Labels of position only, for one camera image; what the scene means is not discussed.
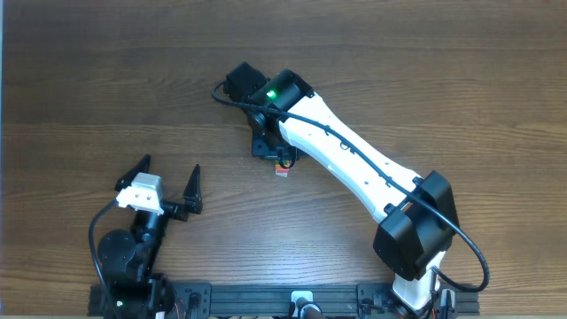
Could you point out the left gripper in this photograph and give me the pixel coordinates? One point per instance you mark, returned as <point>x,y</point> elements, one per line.
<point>176,211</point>

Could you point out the orange cube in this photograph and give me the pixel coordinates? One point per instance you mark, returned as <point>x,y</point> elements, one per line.
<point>281,167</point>

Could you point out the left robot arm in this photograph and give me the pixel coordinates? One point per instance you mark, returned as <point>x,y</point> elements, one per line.
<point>116,250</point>

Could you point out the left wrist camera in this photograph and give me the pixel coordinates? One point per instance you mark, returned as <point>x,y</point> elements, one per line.
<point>142,193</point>

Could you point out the mounting rail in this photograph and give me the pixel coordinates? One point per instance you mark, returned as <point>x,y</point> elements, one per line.
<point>257,301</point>

